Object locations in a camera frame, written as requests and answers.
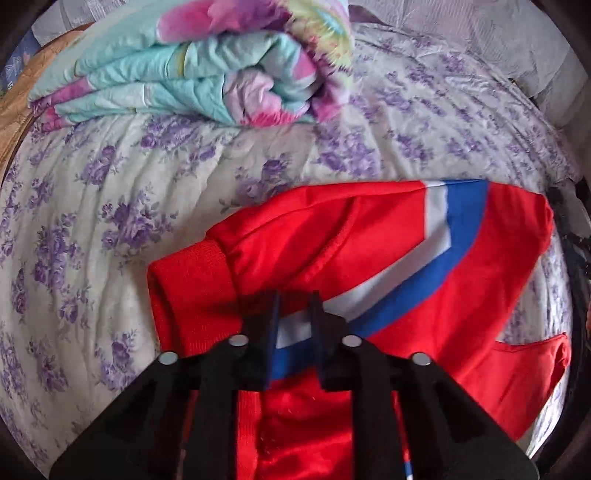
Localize red pants with striped side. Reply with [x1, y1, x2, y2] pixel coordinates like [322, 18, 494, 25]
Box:
[147, 180, 571, 479]

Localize purple floral bed sheet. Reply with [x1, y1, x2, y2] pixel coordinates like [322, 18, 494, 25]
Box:
[1, 23, 582, 474]

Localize brown quilted mattress edge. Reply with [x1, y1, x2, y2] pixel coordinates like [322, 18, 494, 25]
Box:
[0, 23, 91, 180]

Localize folded teal pink floral quilt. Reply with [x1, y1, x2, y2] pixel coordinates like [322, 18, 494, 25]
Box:
[28, 0, 355, 131]

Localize blue patterned fabric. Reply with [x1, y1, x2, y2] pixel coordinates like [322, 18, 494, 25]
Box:
[0, 29, 41, 96]

